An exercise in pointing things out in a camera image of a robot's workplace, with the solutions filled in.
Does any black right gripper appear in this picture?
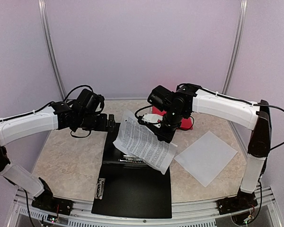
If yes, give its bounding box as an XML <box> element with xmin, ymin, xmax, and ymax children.
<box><xmin>154</xmin><ymin>107</ymin><xmax>186</xmax><ymax>143</ymax></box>

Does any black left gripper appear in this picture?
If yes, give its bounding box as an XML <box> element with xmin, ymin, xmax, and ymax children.
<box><xmin>78</xmin><ymin>113</ymin><xmax>115</xmax><ymax>131</ymax></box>

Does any red file folder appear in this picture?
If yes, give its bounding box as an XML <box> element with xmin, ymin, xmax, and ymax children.
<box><xmin>151</xmin><ymin>106</ymin><xmax>195</xmax><ymax>131</ymax></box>

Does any printed text paper sheet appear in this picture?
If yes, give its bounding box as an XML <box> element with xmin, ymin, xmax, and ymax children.
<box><xmin>113</xmin><ymin>110</ymin><xmax>178</xmax><ymax>175</ymax></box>

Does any white paper sheet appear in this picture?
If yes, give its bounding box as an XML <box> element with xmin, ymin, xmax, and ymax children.
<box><xmin>175</xmin><ymin>131</ymin><xmax>237</xmax><ymax>187</ymax></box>

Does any black book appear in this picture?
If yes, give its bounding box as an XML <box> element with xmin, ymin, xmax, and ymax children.
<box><xmin>91</xmin><ymin>124</ymin><xmax>172</xmax><ymax>218</ymax></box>

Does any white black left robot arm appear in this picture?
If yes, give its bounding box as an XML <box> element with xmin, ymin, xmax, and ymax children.
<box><xmin>0</xmin><ymin>89</ymin><xmax>115</xmax><ymax>210</ymax></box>

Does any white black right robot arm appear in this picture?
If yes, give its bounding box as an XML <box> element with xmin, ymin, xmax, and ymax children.
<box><xmin>139</xmin><ymin>83</ymin><xmax>271</xmax><ymax>210</ymax></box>

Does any black folder centre clip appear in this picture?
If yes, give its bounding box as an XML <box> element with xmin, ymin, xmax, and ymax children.
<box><xmin>118</xmin><ymin>155</ymin><xmax>143</xmax><ymax>163</ymax></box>

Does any black folder edge clip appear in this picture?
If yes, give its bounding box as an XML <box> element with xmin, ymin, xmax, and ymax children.
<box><xmin>94</xmin><ymin>178</ymin><xmax>106</xmax><ymax>200</ymax></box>

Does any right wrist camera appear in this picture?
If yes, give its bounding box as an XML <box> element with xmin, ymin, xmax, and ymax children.
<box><xmin>138</xmin><ymin>113</ymin><xmax>163</xmax><ymax>128</ymax></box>

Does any right camera cable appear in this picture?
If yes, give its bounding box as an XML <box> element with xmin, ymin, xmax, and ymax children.
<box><xmin>133</xmin><ymin>105</ymin><xmax>157</xmax><ymax>123</ymax></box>

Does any right aluminium corner post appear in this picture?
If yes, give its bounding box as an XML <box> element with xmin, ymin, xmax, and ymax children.
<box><xmin>221</xmin><ymin>0</ymin><xmax>248</xmax><ymax>101</ymax></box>

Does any aluminium corner post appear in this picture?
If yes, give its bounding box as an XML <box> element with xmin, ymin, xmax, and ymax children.
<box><xmin>37</xmin><ymin>0</ymin><xmax>66</xmax><ymax>99</ymax></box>
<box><xmin>221</xmin><ymin>0</ymin><xmax>248</xmax><ymax>101</ymax></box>

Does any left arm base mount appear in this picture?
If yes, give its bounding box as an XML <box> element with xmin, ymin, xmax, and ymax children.
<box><xmin>32</xmin><ymin>196</ymin><xmax>73</xmax><ymax>216</ymax></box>

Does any aluminium front rail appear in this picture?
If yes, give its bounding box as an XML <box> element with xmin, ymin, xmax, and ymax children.
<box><xmin>6</xmin><ymin>185</ymin><xmax>283</xmax><ymax>227</ymax></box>

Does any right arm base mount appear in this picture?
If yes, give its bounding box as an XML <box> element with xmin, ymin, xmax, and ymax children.
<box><xmin>216</xmin><ymin>196</ymin><xmax>258</xmax><ymax>215</ymax></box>

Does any left aluminium corner post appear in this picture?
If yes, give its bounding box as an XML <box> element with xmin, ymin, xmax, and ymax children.
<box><xmin>37</xmin><ymin>0</ymin><xmax>66</xmax><ymax>99</ymax></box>

